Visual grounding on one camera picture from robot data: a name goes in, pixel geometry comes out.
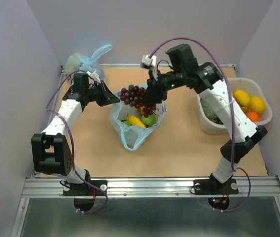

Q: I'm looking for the light blue printed plastic bag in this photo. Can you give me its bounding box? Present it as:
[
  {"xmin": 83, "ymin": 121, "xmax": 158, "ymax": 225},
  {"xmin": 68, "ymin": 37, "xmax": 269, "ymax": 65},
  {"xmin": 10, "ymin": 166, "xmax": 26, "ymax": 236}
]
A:
[{"xmin": 109, "ymin": 84, "xmax": 166, "ymax": 151}]

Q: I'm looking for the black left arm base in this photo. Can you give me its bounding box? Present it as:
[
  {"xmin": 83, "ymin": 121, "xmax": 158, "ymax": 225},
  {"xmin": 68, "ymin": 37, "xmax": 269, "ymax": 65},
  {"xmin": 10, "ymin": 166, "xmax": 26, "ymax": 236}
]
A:
[{"xmin": 59, "ymin": 180, "xmax": 108, "ymax": 215}]

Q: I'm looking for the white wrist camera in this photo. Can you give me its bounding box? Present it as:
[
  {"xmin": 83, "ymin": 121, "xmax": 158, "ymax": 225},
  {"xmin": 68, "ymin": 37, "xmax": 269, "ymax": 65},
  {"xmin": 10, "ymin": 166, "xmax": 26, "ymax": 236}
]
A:
[
  {"xmin": 140, "ymin": 55, "xmax": 157, "ymax": 73},
  {"xmin": 87, "ymin": 71, "xmax": 101, "ymax": 84}
]

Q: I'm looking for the yellow lemon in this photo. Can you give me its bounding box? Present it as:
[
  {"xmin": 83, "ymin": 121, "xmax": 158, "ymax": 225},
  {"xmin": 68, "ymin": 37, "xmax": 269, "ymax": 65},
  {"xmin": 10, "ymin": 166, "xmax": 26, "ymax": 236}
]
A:
[
  {"xmin": 249, "ymin": 96, "xmax": 266, "ymax": 114},
  {"xmin": 232, "ymin": 90, "xmax": 251, "ymax": 107}
]

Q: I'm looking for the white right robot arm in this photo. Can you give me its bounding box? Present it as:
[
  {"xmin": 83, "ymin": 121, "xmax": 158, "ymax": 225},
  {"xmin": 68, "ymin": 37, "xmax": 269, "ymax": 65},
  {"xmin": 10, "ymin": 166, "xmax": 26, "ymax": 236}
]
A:
[{"xmin": 141, "ymin": 44, "xmax": 267, "ymax": 193}]

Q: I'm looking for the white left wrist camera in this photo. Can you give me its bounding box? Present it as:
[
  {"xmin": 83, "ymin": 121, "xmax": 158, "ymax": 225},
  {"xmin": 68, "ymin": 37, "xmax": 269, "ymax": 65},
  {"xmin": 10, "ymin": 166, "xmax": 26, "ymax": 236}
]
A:
[{"xmin": 87, "ymin": 71, "xmax": 101, "ymax": 84}]

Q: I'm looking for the aluminium front rail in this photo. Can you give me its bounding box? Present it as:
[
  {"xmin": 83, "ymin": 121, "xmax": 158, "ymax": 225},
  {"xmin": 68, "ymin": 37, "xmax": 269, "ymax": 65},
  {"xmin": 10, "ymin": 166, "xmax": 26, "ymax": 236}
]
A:
[{"xmin": 22, "ymin": 176, "xmax": 280, "ymax": 199}]

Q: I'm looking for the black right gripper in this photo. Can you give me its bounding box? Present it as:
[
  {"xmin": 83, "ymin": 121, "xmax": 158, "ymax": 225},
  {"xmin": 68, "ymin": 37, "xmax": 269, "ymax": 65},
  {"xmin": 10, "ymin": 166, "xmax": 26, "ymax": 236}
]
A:
[{"xmin": 142, "ymin": 68, "xmax": 186, "ymax": 104}]

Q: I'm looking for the white plastic basket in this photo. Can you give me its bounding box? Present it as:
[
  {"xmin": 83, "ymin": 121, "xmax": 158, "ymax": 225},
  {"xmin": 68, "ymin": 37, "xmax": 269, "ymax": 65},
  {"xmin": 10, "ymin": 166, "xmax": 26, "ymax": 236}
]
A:
[{"xmin": 197, "ymin": 78, "xmax": 273, "ymax": 138}]

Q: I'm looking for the orange fruit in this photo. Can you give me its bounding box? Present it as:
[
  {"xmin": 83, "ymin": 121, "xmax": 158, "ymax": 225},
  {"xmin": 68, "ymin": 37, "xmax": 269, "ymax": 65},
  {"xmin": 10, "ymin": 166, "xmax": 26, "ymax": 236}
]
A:
[{"xmin": 246, "ymin": 111, "xmax": 261, "ymax": 123}]

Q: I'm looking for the dark purple grape bunch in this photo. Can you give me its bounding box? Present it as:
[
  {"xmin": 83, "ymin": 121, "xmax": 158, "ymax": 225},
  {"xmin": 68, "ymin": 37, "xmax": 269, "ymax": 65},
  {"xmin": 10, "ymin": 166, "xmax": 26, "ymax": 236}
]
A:
[{"xmin": 118, "ymin": 84, "xmax": 157, "ymax": 118}]

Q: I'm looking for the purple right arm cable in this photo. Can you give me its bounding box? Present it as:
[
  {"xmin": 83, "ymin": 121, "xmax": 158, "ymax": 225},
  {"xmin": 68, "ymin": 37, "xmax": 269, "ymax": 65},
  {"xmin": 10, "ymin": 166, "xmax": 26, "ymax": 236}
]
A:
[{"xmin": 149, "ymin": 37, "xmax": 252, "ymax": 213}]

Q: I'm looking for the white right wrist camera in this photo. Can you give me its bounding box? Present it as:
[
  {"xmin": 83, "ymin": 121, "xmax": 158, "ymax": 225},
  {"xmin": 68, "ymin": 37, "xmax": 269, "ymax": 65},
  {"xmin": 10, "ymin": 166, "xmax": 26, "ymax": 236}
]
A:
[{"xmin": 140, "ymin": 55, "xmax": 157, "ymax": 73}]

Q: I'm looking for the green netted melon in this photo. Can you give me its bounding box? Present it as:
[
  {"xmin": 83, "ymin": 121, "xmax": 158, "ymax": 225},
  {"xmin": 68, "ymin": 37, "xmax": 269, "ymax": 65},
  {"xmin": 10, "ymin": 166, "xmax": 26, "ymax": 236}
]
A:
[{"xmin": 200, "ymin": 99, "xmax": 219, "ymax": 120}]

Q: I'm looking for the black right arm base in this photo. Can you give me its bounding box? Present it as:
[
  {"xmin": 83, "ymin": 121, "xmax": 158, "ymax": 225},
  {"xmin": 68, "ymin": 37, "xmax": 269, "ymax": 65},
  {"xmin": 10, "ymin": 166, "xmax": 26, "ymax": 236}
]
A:
[{"xmin": 189, "ymin": 175, "xmax": 239, "ymax": 211}]

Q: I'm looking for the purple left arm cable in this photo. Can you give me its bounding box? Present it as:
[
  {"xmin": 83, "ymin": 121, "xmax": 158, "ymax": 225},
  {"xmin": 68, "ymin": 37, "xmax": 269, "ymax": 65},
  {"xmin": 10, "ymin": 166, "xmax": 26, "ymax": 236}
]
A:
[{"xmin": 45, "ymin": 70, "xmax": 108, "ymax": 215}]

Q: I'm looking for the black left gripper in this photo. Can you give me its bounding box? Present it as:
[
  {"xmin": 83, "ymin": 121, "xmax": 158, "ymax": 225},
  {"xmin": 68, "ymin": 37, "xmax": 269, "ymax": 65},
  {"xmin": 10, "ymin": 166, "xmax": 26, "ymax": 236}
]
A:
[{"xmin": 85, "ymin": 80, "xmax": 120, "ymax": 107}]

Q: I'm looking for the tied blue bag of fruit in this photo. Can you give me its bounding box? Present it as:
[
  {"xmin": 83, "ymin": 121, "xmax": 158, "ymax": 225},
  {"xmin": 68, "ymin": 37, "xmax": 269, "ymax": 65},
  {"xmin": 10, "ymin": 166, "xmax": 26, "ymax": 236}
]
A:
[{"xmin": 64, "ymin": 44, "xmax": 113, "ymax": 82}]

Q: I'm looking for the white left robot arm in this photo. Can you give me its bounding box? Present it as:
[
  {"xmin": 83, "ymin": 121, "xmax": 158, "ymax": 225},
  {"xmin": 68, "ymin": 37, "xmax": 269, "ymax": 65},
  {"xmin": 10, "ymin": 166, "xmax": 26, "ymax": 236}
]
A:
[{"xmin": 31, "ymin": 70, "xmax": 119, "ymax": 195}]

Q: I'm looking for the yellow wrinkled fruit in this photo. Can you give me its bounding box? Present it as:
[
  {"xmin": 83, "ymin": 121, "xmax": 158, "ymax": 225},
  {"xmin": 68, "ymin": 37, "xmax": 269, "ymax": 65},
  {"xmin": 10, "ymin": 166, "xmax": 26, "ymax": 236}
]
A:
[{"xmin": 127, "ymin": 114, "xmax": 146, "ymax": 128}]

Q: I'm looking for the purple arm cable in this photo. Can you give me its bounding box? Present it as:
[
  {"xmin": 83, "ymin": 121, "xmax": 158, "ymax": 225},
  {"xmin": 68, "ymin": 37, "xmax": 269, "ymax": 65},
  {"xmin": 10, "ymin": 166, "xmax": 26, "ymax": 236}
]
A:
[
  {"xmin": 149, "ymin": 37, "xmax": 252, "ymax": 213},
  {"xmin": 45, "ymin": 70, "xmax": 108, "ymax": 215}
]

